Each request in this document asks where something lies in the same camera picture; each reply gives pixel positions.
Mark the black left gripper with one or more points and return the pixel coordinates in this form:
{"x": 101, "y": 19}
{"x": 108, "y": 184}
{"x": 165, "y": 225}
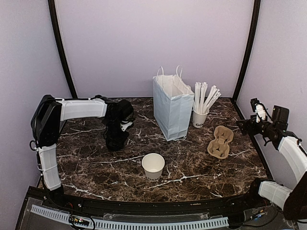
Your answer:
{"x": 108, "y": 134}

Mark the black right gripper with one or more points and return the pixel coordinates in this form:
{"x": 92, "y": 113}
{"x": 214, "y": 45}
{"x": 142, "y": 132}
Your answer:
{"x": 246, "y": 122}

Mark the black plastic cup lid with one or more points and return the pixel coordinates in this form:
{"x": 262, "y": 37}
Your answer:
{"x": 113, "y": 146}

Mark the white paper coffee cup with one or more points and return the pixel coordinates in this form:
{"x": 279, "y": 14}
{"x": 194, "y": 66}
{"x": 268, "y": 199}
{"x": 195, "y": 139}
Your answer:
{"x": 153, "y": 164}

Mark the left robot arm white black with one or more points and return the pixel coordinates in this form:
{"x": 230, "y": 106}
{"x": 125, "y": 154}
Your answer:
{"x": 118, "y": 117}

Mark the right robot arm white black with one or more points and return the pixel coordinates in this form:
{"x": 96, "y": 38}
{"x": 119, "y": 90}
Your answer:
{"x": 273, "y": 128}

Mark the white paper takeout bag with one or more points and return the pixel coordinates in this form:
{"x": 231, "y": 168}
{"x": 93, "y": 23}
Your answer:
{"x": 173, "y": 100}

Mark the brown cardboard cup carrier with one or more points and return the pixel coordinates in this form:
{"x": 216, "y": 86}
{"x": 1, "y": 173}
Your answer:
{"x": 219, "y": 146}

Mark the white paper straw holder cup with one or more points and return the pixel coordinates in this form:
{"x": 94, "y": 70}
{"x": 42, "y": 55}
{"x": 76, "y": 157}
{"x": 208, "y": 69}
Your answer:
{"x": 199, "y": 118}

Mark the white wrapped straws bundle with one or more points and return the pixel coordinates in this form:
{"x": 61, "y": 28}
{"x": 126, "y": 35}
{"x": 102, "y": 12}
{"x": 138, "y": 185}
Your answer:
{"x": 203, "y": 103}

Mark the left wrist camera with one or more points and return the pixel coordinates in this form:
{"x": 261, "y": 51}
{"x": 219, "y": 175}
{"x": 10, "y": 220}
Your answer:
{"x": 127, "y": 123}

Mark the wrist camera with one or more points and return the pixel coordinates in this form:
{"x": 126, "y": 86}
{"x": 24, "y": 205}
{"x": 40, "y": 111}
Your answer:
{"x": 259, "y": 109}
{"x": 127, "y": 123}

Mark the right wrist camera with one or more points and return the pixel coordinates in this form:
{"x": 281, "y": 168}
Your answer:
{"x": 259, "y": 109}

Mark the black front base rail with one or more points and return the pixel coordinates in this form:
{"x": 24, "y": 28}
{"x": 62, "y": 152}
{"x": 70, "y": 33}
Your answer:
{"x": 242, "y": 212}

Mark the grey slotted cable duct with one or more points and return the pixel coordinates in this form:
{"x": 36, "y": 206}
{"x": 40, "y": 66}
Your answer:
{"x": 127, "y": 222}

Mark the right black frame post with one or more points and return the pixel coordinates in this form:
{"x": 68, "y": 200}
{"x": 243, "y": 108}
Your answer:
{"x": 248, "y": 50}

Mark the black frame post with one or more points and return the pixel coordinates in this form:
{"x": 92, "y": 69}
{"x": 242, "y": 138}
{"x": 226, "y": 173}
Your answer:
{"x": 248, "y": 50}
{"x": 60, "y": 47}

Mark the left black frame post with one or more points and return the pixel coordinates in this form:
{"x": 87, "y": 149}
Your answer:
{"x": 60, "y": 47}

